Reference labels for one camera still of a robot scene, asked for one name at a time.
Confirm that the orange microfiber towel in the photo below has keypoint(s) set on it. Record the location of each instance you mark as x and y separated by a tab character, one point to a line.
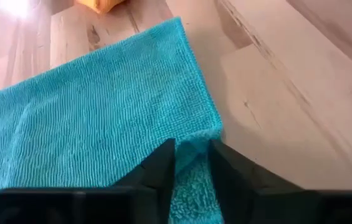
101	4

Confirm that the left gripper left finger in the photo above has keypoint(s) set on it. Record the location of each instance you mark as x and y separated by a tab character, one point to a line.
85	205

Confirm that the teal microfiber towel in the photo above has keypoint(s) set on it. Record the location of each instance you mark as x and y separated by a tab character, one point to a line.
101	109

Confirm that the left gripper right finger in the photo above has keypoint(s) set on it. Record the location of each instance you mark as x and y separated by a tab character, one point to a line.
272	205

